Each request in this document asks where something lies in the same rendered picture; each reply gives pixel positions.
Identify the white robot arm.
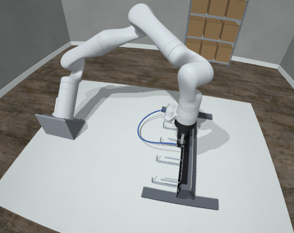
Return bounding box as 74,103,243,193
53,3,214,125

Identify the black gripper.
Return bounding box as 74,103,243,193
174,119,196,148

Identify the dark grey patch panel rack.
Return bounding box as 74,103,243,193
141,121,219,210

